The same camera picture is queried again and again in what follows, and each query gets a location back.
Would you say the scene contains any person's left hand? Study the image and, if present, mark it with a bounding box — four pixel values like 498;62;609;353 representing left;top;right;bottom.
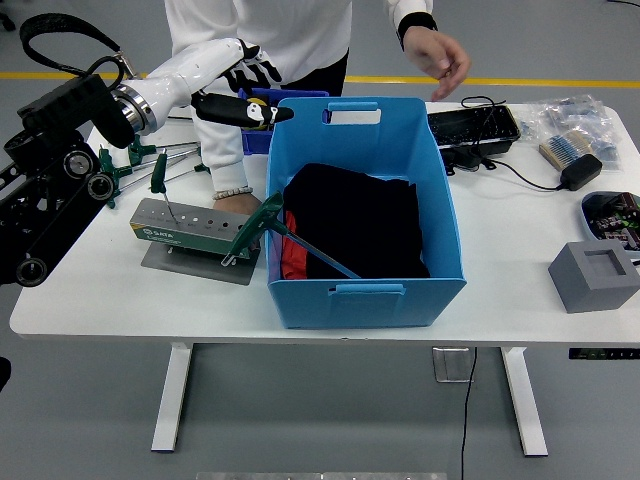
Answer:
402;25;472;103

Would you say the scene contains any person's right hand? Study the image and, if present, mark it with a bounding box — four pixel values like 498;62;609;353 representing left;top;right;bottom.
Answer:
213;193;264;219

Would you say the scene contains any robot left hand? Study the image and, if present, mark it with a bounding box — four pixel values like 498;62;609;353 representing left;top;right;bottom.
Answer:
143;37;296;129

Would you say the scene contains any large green T-handle hex key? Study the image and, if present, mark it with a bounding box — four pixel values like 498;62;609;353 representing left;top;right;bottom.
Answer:
220;190;363;280

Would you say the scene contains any grey green hex key stand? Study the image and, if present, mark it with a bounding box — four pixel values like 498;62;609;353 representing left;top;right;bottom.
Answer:
129;197;264;286

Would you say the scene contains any small green T-handle hex key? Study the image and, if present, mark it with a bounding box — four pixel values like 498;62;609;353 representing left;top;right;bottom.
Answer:
151;152;181;224

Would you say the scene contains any blue folding storage box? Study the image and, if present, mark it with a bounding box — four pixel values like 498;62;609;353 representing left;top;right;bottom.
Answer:
265;95;469;330

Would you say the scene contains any small blue parts bin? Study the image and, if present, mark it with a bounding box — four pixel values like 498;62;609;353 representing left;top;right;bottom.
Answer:
238;87;330;156

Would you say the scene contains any black plastic tray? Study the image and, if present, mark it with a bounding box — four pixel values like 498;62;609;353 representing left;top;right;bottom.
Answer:
426;103;522;151

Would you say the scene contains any red cloth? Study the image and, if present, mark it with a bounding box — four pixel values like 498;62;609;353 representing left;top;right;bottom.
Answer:
281;209;309;280

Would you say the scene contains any person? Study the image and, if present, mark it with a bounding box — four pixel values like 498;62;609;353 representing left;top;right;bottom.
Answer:
164;0;472;219

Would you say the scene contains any black cloth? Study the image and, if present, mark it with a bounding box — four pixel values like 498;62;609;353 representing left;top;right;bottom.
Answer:
281;162;431;279

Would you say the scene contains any clear plastic bag of parts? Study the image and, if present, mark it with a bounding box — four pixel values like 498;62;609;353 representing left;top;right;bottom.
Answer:
519;93;624;171

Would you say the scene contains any taped resistor bundle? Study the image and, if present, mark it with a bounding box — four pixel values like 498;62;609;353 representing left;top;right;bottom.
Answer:
538;129;594;171

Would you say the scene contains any black power adapter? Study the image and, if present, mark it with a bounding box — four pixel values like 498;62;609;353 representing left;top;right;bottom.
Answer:
558;153;603;192

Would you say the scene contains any white table leg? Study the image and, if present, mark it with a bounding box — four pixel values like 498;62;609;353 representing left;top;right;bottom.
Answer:
499;345;549;458
150;342;194;454

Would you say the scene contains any light blue bowl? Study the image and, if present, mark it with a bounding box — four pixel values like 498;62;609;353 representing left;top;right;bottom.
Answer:
579;190;640;254

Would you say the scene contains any pile of electronic components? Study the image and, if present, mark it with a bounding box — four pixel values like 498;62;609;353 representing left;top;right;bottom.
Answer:
587;192;640;250

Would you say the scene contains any metal floor plate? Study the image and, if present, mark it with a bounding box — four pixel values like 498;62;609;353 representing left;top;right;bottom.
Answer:
432;347;475;384

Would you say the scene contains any grey hollow cube block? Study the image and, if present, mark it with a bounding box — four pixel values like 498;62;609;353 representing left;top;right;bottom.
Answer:
547;239;640;314

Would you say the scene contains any black table control panel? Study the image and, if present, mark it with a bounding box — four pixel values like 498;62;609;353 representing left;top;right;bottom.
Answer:
567;347;640;361

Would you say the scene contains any white bead bracelet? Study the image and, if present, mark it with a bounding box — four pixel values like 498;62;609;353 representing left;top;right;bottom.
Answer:
212;185;254;201

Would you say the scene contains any short green T-handle hex key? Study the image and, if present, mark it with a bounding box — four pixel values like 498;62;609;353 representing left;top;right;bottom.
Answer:
149;163;210;191

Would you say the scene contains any thin black cord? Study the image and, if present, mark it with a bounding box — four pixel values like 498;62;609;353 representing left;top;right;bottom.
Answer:
460;95;511;151

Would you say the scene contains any black adapter cable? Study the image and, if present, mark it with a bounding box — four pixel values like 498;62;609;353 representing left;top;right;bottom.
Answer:
439;145;565;192

